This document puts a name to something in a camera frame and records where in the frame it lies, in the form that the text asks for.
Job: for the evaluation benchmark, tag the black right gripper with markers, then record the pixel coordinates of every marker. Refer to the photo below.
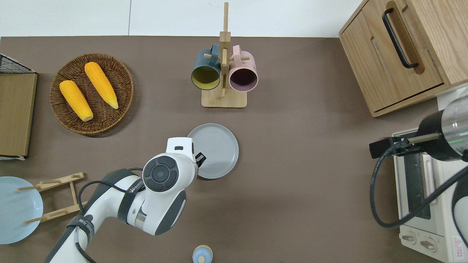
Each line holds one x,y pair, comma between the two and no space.
401,148

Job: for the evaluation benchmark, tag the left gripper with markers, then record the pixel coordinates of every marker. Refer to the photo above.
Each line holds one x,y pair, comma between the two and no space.
181,144

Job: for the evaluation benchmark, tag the gray round plate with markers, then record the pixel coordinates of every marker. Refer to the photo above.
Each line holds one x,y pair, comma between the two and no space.
219,149

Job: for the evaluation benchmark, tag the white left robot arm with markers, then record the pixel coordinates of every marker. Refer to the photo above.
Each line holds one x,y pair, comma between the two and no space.
161,208

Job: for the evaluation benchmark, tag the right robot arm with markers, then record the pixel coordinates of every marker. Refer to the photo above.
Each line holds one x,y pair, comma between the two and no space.
444,135

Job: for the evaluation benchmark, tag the wooden plate rack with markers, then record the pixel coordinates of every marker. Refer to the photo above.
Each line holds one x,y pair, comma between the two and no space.
74,193

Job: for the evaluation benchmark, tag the light blue plate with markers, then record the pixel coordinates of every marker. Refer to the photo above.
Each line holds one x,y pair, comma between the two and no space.
14,215

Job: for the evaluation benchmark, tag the wooden mug rack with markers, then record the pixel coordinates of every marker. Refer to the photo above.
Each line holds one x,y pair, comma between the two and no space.
223,99

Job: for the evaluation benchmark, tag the wooden cabinet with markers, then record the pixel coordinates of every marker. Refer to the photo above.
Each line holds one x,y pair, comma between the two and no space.
365,65

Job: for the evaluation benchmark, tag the dark teal mug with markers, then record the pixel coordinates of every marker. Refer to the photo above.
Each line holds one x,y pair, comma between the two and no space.
200,64

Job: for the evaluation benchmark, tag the cream toaster oven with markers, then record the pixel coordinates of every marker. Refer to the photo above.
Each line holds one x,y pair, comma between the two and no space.
420,233

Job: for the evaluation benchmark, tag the blue jar with wooden knob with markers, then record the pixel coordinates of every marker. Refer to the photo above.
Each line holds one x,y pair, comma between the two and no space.
202,254

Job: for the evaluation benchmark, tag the pink mug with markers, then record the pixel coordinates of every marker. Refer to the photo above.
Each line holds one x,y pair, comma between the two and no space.
247,64

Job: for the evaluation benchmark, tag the brown wicker basket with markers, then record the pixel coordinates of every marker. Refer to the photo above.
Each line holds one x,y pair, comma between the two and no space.
122,86

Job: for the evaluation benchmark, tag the long yellow corn cob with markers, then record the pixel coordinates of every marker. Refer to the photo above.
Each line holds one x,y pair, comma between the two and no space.
101,84

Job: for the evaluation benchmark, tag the short yellow corn cob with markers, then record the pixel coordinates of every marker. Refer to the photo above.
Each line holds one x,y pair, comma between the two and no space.
75,100

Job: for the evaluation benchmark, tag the wooden board shelf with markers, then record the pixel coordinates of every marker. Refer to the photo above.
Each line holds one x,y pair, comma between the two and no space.
16,109

